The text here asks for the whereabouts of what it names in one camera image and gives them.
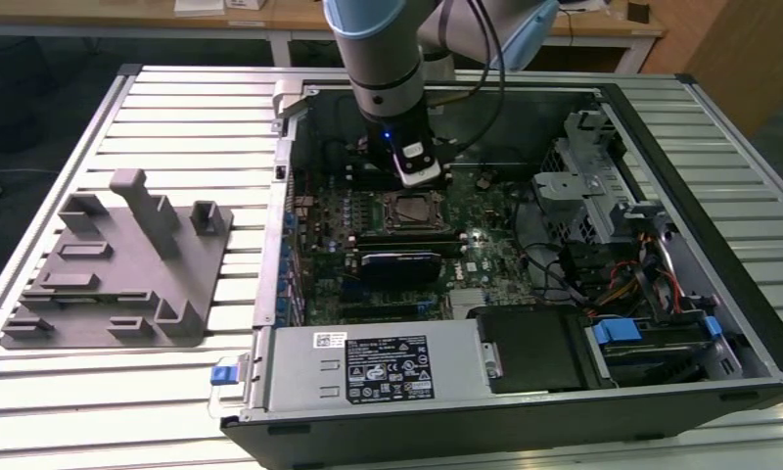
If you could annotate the grey plastic parts rack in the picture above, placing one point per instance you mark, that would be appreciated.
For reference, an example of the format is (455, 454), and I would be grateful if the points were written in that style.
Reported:
(137, 274)

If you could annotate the black graphics card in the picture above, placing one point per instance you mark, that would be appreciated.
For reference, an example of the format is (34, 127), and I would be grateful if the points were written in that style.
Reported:
(398, 274)

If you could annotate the black plastic shroud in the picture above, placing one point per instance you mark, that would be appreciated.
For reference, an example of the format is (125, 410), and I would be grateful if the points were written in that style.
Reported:
(535, 347)

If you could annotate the blue case release latch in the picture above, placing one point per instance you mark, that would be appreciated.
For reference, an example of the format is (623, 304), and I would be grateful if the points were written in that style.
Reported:
(221, 376)

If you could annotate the hard disk in blue carrier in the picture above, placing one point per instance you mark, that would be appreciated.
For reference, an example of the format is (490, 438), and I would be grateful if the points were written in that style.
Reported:
(616, 332)

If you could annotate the green motherboard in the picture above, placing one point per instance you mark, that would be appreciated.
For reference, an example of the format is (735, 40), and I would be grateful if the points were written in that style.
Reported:
(495, 274)

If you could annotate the grey metal drive cage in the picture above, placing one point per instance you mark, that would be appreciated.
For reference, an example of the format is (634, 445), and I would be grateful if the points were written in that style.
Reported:
(560, 191)

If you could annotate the wooden cabinet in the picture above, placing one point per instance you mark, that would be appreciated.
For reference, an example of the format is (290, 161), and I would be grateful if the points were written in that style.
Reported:
(743, 49)

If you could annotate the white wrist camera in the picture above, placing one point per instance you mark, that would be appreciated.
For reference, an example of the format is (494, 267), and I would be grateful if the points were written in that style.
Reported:
(420, 169)

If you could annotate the silver power supply unit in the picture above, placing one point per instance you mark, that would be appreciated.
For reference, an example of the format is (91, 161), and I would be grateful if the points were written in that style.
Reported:
(299, 367)

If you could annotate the white cardboard box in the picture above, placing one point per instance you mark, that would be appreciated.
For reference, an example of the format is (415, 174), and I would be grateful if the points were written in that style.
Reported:
(243, 4)
(198, 6)

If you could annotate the black open PC case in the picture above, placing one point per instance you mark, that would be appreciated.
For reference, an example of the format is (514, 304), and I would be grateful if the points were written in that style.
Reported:
(430, 440)

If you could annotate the silver finned heatsink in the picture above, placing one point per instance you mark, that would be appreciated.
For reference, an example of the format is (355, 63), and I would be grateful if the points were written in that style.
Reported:
(470, 301)

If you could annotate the small black desk item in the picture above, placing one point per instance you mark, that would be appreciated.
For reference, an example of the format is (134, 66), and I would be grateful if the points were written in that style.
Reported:
(638, 12)

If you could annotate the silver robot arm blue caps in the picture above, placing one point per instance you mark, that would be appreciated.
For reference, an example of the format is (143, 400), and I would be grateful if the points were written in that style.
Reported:
(380, 63)

